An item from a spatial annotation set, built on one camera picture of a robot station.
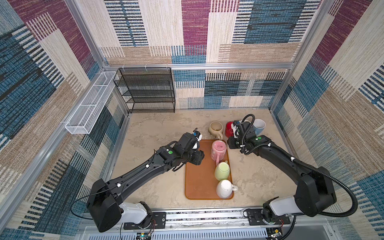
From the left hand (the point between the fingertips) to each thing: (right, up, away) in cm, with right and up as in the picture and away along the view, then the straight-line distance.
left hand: (201, 152), depth 77 cm
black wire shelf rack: (-37, +39, +33) cm, 63 cm away
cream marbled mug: (+11, +11, +28) cm, 32 cm away
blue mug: (+39, +13, +23) cm, 47 cm away
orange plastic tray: (0, -16, +4) cm, 17 cm away
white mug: (+11, -17, -2) cm, 21 cm away
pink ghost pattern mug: (+10, 0, +8) cm, 13 cm away
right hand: (+18, +4, +10) cm, 21 cm away
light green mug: (+11, -10, +3) cm, 15 cm away
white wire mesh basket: (-56, +16, -6) cm, 59 cm away
